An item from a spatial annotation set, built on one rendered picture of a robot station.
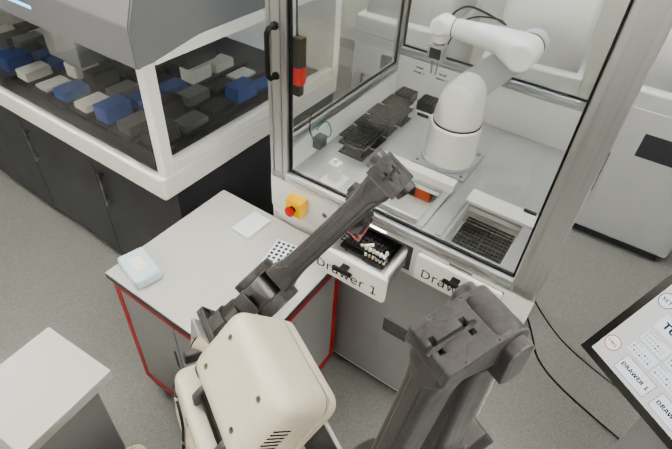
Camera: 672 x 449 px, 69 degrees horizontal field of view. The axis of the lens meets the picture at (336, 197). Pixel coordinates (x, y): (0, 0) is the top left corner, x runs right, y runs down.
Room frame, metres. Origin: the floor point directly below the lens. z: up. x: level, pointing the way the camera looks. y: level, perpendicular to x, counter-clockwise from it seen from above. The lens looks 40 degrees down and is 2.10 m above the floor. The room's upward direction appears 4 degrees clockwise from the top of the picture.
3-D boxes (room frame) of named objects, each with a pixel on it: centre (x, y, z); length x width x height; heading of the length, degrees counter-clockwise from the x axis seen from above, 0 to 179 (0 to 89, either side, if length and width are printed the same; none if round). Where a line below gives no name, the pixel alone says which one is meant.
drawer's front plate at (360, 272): (1.09, -0.06, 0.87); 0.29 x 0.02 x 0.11; 58
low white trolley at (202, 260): (1.19, 0.37, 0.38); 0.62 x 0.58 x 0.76; 58
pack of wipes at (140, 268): (1.12, 0.66, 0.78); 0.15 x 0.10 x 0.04; 45
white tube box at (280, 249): (1.22, 0.19, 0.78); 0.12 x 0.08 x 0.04; 159
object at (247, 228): (1.39, 0.32, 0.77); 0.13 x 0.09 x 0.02; 146
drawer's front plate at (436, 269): (1.07, -0.41, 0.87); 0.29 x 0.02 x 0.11; 58
